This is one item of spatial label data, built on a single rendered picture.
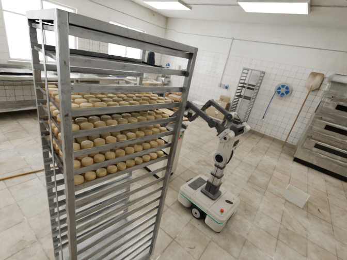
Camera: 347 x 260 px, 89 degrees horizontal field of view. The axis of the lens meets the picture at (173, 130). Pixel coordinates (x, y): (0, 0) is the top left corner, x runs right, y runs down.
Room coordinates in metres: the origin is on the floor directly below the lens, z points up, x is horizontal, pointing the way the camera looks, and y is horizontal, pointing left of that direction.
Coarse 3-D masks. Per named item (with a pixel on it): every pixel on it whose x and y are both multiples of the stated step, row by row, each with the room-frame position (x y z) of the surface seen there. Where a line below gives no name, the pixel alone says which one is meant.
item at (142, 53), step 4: (140, 52) 1.31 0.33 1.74; (144, 52) 1.31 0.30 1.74; (140, 56) 1.31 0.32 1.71; (144, 56) 1.32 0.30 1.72; (140, 72) 1.30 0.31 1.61; (140, 80) 1.31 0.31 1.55; (140, 84) 1.31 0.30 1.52; (128, 180) 1.30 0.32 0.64; (128, 188) 1.31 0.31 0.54; (128, 196) 1.31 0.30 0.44
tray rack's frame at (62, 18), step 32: (32, 32) 0.85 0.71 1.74; (64, 32) 0.56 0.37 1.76; (128, 32) 0.71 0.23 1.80; (32, 64) 0.85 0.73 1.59; (64, 64) 0.55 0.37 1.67; (64, 96) 0.55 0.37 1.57; (64, 128) 0.55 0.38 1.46; (64, 160) 0.55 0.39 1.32; (64, 256) 0.86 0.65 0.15; (96, 256) 0.90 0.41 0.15; (128, 256) 0.95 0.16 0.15
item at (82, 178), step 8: (152, 152) 1.05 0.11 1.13; (160, 152) 1.04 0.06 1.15; (128, 160) 0.87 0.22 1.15; (136, 160) 0.89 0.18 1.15; (144, 160) 0.93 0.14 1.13; (104, 168) 0.79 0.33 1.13; (112, 168) 0.77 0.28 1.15; (120, 168) 0.80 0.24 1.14; (80, 176) 0.67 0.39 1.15; (88, 176) 0.68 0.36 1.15; (96, 176) 0.71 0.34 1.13
